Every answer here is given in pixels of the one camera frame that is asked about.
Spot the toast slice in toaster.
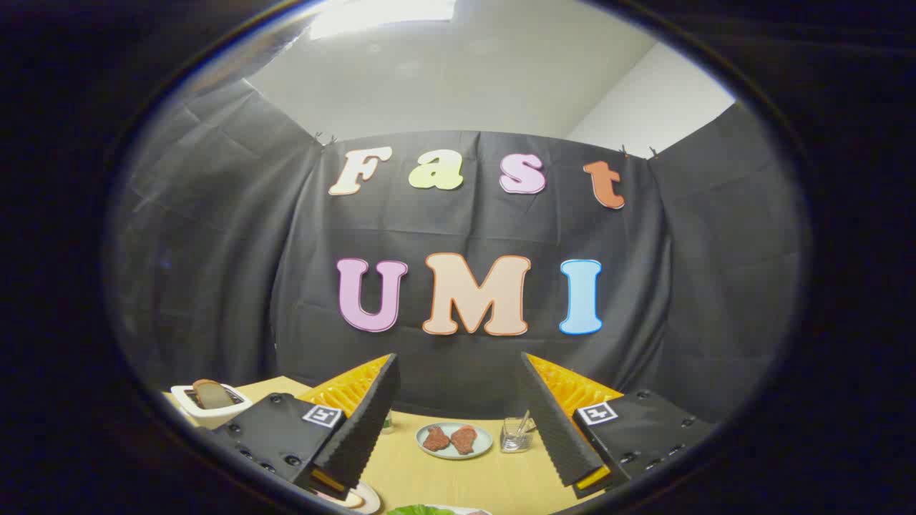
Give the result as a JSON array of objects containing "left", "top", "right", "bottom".
[{"left": 192, "top": 379, "right": 233, "bottom": 410}]

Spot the light blue small plate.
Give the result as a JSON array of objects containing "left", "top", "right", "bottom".
[{"left": 416, "top": 421, "right": 494, "bottom": 460}]

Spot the large white round plate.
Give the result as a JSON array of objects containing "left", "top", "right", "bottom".
[{"left": 315, "top": 481, "right": 382, "bottom": 515}]

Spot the black backdrop cloth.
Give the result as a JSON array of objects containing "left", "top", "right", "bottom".
[{"left": 107, "top": 79, "right": 809, "bottom": 423}]

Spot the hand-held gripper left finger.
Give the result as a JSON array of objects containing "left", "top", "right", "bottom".
[{"left": 203, "top": 353, "right": 401, "bottom": 501}]

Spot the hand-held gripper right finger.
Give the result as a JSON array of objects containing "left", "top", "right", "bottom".
[{"left": 520, "top": 351, "right": 716, "bottom": 500}]

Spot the clear glass cup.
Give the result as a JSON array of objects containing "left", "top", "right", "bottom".
[{"left": 500, "top": 411, "right": 537, "bottom": 453}]

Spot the white toaster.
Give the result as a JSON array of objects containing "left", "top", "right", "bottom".
[{"left": 170, "top": 383, "right": 253, "bottom": 430}]

